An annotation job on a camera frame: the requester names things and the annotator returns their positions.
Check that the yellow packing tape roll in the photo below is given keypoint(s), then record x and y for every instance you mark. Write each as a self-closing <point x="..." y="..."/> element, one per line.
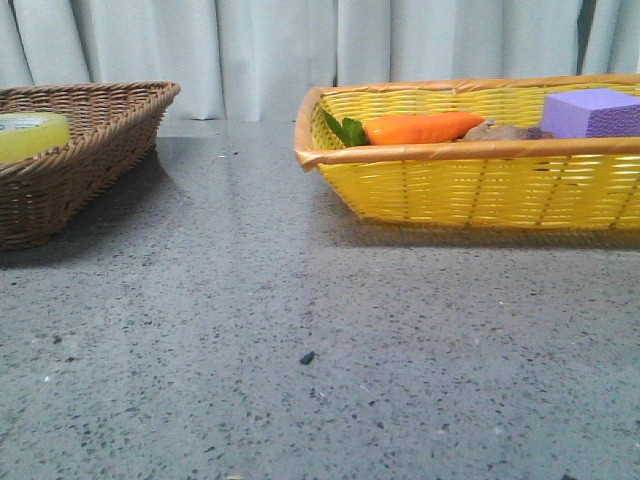
<point x="25" y="134"/>

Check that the brown lumpy object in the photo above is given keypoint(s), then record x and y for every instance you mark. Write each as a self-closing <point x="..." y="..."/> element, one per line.
<point x="488" y="130"/>

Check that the purple foam block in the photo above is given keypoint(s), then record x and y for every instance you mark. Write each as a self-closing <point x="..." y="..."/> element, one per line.
<point x="590" y="113"/>

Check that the small black debris piece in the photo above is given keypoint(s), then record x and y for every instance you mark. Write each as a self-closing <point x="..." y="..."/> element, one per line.
<point x="307" y="358"/>

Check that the white curtain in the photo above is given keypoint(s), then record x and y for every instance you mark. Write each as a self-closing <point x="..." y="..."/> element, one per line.
<point x="254" y="60"/>

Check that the brown wicker basket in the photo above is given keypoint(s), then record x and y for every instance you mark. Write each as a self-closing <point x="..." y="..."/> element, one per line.
<point x="113" y="126"/>

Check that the yellow woven basket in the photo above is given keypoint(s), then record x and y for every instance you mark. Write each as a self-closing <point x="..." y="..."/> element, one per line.
<point x="582" y="184"/>

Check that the orange toy carrot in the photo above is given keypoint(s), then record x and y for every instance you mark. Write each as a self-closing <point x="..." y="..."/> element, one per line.
<point x="403" y="129"/>

